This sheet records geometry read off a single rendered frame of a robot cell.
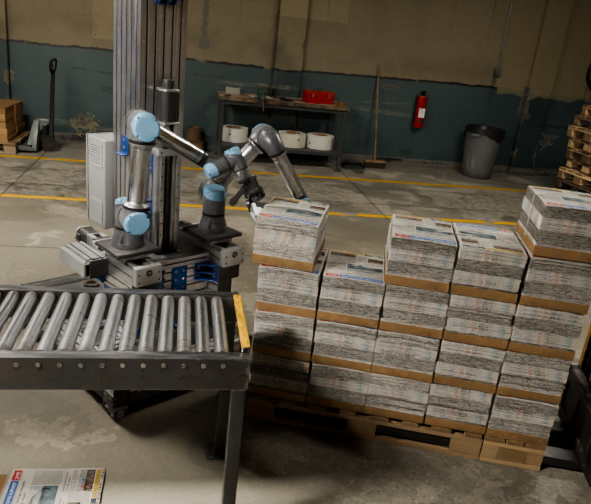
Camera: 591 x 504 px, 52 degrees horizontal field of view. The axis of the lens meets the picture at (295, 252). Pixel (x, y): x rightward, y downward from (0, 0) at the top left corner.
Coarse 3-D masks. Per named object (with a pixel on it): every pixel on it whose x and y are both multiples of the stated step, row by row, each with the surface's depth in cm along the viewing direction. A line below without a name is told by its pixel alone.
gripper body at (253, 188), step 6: (246, 180) 282; (252, 180) 283; (246, 186) 285; (252, 186) 284; (258, 186) 284; (246, 192) 285; (252, 192) 283; (258, 192) 285; (252, 198) 286; (258, 198) 284
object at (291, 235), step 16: (272, 208) 285; (256, 224) 273; (272, 224) 271; (288, 224) 270; (304, 224) 268; (320, 224) 273; (256, 240) 276; (272, 240) 275; (288, 240) 273; (304, 240) 272; (272, 256) 277; (288, 256) 275; (304, 256) 274
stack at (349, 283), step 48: (288, 288) 280; (336, 288) 277; (384, 288) 273; (288, 336) 288; (336, 336) 284; (384, 336) 281; (480, 336) 274; (288, 384) 297; (336, 384) 293; (384, 384) 289; (432, 384) 286; (336, 432) 302; (432, 432) 293
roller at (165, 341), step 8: (168, 296) 244; (168, 304) 237; (168, 312) 231; (160, 320) 228; (168, 320) 225; (160, 328) 221; (168, 328) 220; (160, 336) 215; (168, 336) 214; (160, 344) 209; (168, 344) 209
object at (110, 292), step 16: (0, 288) 235; (16, 288) 236; (32, 288) 238; (48, 288) 239; (64, 288) 241; (80, 288) 242; (96, 288) 244; (112, 288) 245; (0, 304) 236; (144, 304) 245; (160, 304) 247; (176, 304) 248; (192, 304) 249; (208, 304) 250; (224, 304) 251; (176, 320) 250; (192, 320) 251; (208, 320) 253
